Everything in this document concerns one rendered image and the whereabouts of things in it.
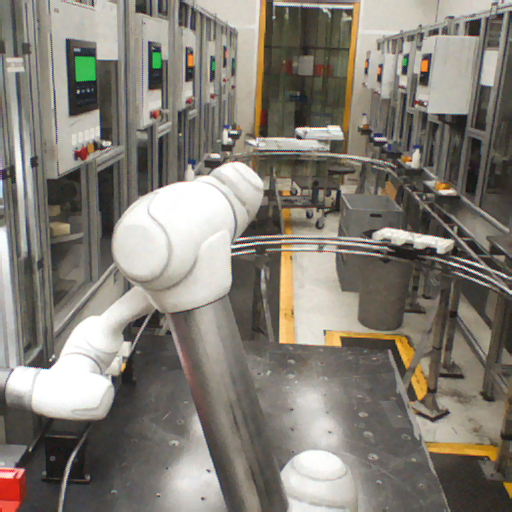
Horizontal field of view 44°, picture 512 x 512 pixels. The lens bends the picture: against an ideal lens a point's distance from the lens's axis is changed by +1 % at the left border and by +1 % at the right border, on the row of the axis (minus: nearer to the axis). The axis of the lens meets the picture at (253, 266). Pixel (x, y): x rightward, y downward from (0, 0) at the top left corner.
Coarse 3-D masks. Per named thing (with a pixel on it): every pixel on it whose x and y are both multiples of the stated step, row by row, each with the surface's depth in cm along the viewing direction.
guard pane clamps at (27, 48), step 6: (0, 42) 137; (0, 48) 137; (24, 48) 149; (30, 48) 152; (24, 54) 150; (30, 54) 153; (36, 156) 160; (30, 162) 157; (36, 162) 160; (6, 168) 143; (12, 168) 146; (0, 174) 140; (6, 174) 143; (12, 174) 146; (42, 258) 168; (42, 264) 168
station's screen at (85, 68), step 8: (80, 48) 180; (88, 48) 187; (80, 56) 180; (88, 56) 187; (80, 64) 180; (88, 64) 188; (80, 72) 181; (88, 72) 188; (96, 72) 195; (80, 80) 181; (88, 80) 188; (96, 80) 196; (80, 88) 181; (88, 88) 189; (96, 88) 196; (80, 96) 182; (88, 96) 189; (96, 96) 197; (80, 104) 182; (88, 104) 190
